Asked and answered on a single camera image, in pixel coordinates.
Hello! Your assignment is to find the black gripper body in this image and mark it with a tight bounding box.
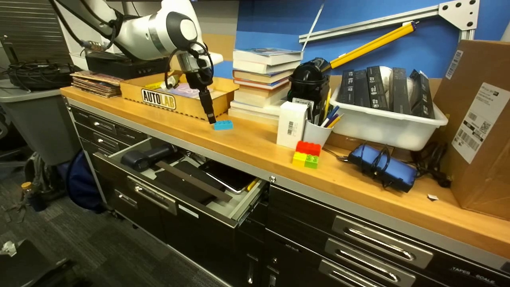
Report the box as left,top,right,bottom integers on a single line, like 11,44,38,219
177,46,217,92

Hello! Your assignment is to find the blue block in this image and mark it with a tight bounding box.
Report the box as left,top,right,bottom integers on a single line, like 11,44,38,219
212,117,236,133

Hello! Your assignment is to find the open black drawer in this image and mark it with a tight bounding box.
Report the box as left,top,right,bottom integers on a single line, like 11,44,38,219
105,135,268,229

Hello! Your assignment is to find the yellow block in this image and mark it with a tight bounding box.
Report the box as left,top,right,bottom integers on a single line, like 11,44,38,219
290,149,311,165

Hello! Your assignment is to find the red block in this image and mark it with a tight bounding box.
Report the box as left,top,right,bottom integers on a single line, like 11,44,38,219
295,140,324,157

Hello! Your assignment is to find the green block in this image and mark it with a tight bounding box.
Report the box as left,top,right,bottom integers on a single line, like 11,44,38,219
303,154,322,170

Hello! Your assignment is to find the pink paper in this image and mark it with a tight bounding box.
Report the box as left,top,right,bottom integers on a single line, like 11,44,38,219
158,81,202,101

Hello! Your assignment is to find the wide white book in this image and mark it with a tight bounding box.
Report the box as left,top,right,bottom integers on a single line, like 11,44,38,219
226,100,284,127

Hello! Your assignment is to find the wooden tray box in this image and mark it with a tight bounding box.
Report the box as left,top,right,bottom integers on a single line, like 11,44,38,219
120,69,241,122

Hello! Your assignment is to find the large white book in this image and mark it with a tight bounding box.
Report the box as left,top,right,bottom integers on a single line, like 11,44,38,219
231,85,292,108

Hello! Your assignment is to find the thin white book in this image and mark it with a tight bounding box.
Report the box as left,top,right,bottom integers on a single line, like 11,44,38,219
233,79,292,92

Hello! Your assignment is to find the orange spine book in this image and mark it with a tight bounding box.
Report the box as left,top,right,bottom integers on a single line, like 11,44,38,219
233,68,293,85

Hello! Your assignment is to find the thick white book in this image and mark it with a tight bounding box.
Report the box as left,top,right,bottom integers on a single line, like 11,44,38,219
231,58,300,76

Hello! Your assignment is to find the grey cover book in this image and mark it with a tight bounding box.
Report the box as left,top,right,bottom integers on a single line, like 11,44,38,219
231,46,303,68

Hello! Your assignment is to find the black tablet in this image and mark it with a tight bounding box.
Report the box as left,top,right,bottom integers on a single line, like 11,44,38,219
199,157,258,194

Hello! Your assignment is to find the long black bar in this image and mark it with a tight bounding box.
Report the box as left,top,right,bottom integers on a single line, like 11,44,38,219
155,159,233,203

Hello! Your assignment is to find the black case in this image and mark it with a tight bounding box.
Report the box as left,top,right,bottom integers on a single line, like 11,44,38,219
120,144,172,171

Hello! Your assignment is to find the white small box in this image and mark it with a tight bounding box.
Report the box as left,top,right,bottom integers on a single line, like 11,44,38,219
274,100,311,151

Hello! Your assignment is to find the brown flat stack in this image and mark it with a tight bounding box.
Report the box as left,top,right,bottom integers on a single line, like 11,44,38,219
70,69,126,98

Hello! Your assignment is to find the white pen cup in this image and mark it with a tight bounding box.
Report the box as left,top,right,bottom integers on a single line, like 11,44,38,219
303,117,335,148

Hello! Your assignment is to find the pens bundle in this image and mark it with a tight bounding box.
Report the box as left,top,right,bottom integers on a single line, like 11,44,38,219
317,101,343,128

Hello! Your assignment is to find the thin white rod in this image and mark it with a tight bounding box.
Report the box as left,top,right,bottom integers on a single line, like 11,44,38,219
298,2,327,60

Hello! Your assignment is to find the black flat box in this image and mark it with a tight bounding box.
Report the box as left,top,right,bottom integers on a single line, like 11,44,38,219
365,63,395,111
336,68,370,106
389,65,414,114
408,68,437,119

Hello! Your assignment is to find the blue backpack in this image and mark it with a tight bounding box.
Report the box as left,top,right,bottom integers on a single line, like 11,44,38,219
64,149,107,211

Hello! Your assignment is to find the black workbench cabinet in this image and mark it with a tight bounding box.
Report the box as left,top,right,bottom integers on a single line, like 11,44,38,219
67,100,510,287

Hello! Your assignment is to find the grey side table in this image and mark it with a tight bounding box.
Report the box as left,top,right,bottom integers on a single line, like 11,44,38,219
0,77,83,167

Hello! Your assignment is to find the yellow bar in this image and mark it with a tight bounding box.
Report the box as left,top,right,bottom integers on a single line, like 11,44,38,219
328,20,418,71

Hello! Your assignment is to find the white plastic bin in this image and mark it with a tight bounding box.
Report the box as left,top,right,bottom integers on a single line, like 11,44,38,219
328,87,449,152

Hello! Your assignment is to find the white crumpled scrap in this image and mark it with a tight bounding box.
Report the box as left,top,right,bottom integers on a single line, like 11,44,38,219
0,238,22,259

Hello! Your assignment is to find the brown cardboard box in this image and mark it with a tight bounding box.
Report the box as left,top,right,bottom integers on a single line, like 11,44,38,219
432,38,510,223

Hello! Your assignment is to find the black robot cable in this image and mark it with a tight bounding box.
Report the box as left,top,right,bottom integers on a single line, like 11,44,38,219
163,39,215,90

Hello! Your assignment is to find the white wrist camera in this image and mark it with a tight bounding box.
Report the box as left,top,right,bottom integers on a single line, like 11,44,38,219
202,49,226,66

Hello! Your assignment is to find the black cable pile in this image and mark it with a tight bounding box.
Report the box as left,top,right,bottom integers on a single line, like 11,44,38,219
5,60,75,92

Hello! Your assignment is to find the aluminium extrusion rail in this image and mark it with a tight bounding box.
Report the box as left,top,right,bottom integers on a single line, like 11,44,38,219
296,2,443,44

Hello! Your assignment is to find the blue pouch with strap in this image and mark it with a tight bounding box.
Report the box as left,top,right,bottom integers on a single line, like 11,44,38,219
346,141,419,192

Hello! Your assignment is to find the silver drawer handle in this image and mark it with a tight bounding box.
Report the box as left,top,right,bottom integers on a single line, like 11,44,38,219
330,213,435,270
317,258,383,287
322,235,418,287

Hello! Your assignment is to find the white metal bracket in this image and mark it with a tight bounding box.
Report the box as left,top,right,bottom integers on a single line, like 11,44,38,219
437,0,481,41

